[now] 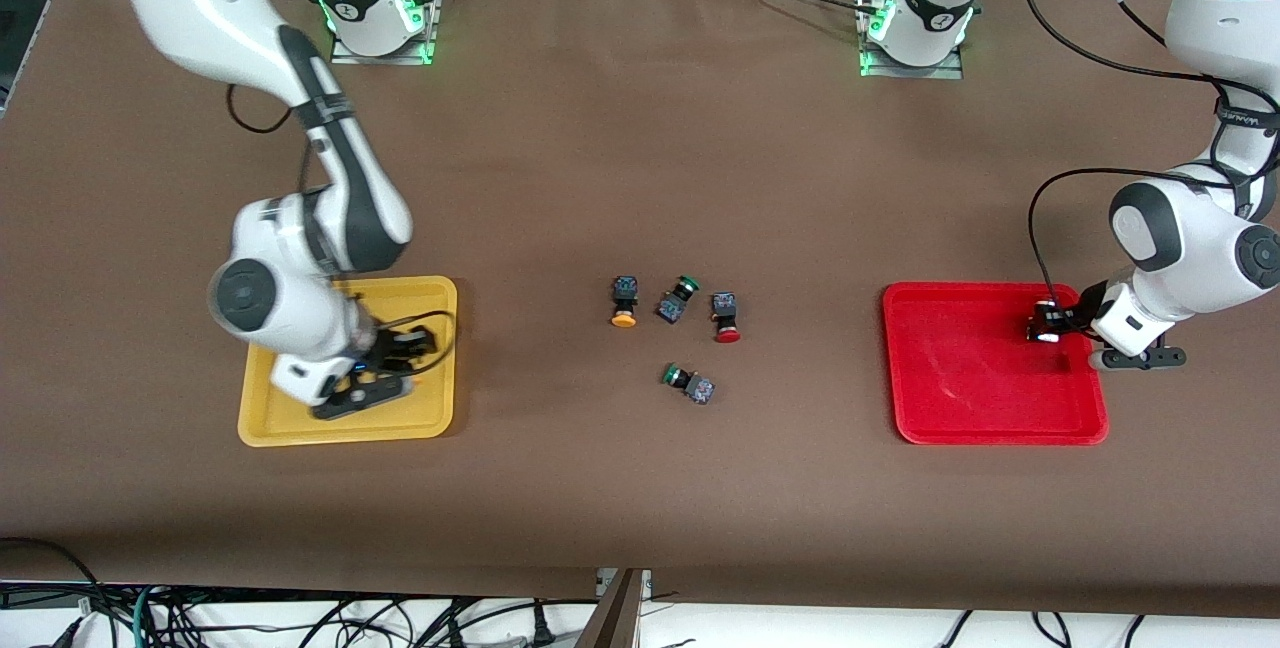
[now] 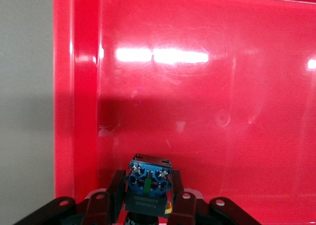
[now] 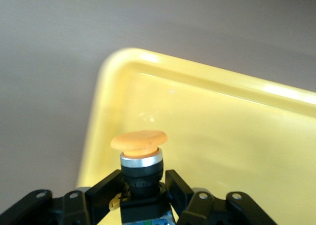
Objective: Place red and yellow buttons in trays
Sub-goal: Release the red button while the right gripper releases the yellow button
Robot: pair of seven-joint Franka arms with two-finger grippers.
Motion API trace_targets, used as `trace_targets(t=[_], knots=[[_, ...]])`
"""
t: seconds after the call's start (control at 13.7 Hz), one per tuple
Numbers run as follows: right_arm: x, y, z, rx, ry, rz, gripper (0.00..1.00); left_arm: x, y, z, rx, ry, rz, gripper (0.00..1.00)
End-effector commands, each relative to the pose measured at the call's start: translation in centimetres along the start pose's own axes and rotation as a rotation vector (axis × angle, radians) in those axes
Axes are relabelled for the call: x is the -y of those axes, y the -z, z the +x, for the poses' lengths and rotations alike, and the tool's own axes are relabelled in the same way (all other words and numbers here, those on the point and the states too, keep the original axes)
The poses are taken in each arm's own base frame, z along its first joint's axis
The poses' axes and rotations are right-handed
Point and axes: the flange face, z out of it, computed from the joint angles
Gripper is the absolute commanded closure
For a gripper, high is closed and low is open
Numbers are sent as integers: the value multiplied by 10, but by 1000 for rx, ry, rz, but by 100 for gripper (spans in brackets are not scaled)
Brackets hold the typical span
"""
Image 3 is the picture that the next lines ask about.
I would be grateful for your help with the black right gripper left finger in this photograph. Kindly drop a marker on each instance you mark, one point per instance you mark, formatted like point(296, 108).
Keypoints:
point(74, 210)

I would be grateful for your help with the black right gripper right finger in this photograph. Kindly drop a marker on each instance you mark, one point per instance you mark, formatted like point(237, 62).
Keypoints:
point(209, 210)

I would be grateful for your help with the yellow mushroom push button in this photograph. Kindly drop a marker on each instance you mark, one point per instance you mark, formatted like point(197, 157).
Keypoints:
point(139, 141)

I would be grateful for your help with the yellow plastic tray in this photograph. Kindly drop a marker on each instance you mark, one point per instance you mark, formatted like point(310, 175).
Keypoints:
point(222, 136)

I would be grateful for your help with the brown table cloth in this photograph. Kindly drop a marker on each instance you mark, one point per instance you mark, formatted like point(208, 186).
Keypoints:
point(49, 61)

